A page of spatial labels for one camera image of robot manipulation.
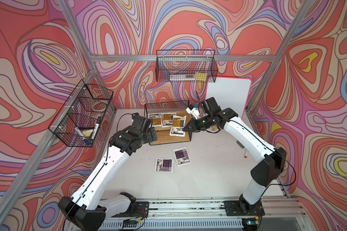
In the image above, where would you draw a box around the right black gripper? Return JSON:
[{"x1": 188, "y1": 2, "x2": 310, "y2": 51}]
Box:
[{"x1": 183, "y1": 114, "x2": 213, "y2": 132}]

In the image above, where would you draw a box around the two-tier wooden wire shelf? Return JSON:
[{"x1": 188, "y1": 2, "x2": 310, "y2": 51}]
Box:
[{"x1": 145, "y1": 100, "x2": 192, "y2": 145}]

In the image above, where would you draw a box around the purple coffee bag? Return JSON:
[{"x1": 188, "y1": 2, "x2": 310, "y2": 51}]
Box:
[
  {"x1": 154, "y1": 158, "x2": 174, "y2": 173},
  {"x1": 173, "y1": 147, "x2": 192, "y2": 167}
]

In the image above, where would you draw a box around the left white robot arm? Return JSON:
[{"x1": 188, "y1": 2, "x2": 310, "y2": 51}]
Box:
[{"x1": 58, "y1": 113, "x2": 157, "y2": 231}]

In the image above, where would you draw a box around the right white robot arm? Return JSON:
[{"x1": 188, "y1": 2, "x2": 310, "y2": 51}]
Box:
[{"x1": 183, "y1": 97, "x2": 287, "y2": 215}]

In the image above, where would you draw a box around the yellow sponge in back basket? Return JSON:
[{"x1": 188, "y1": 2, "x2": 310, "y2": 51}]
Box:
[{"x1": 194, "y1": 72, "x2": 208, "y2": 82}]

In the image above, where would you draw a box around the yellow sponge in basket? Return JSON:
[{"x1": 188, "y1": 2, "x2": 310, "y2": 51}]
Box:
[
  {"x1": 82, "y1": 130, "x2": 93, "y2": 138},
  {"x1": 194, "y1": 72, "x2": 208, "y2": 82}
]

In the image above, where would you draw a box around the clear tube in back basket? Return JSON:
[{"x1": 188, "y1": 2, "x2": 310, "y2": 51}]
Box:
[{"x1": 169, "y1": 74, "x2": 196, "y2": 82}]

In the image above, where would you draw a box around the pink-framed whiteboard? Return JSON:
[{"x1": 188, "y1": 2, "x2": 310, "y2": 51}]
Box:
[{"x1": 206, "y1": 77, "x2": 251, "y2": 118}]

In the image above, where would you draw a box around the black marker in left basket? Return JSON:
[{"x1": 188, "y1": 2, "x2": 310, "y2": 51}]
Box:
[{"x1": 91, "y1": 116, "x2": 102, "y2": 140}]

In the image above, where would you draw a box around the yellow sponge in left basket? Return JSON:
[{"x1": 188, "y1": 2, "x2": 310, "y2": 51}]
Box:
[{"x1": 82, "y1": 130, "x2": 93, "y2": 138}]

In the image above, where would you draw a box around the blue-capped marker in basket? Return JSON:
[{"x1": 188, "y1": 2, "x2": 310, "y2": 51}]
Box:
[{"x1": 74, "y1": 127, "x2": 91, "y2": 146}]

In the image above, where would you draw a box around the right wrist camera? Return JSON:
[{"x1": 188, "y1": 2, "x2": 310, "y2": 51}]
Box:
[{"x1": 186, "y1": 105, "x2": 200, "y2": 119}]

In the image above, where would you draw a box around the back wall wire basket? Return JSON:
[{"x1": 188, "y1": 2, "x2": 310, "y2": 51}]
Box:
[{"x1": 155, "y1": 49, "x2": 218, "y2": 83}]

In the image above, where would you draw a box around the wall wire basket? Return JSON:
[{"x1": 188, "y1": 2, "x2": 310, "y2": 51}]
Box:
[
  {"x1": 48, "y1": 80, "x2": 114, "y2": 148},
  {"x1": 155, "y1": 49, "x2": 218, "y2": 83}
]

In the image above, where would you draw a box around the left wall wire basket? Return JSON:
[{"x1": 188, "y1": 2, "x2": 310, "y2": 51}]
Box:
[{"x1": 48, "y1": 80, "x2": 114, "y2": 148}]

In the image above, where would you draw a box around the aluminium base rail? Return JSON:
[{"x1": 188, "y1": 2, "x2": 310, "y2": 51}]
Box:
[{"x1": 63, "y1": 196, "x2": 313, "y2": 231}]

